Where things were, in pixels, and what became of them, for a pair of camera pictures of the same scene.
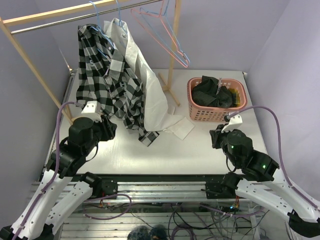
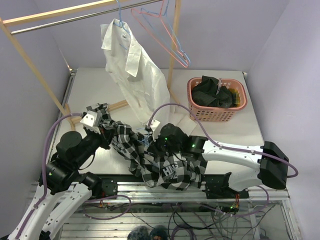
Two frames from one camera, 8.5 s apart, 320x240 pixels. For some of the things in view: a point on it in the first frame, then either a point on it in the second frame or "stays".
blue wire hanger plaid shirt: [98, 27] to [146, 140]
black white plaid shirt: [102, 78] to [171, 172]
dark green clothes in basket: [206, 93] stays
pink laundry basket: [207, 113] stays
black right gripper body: [220, 140] to [161, 146]
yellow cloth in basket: [237, 96] stays
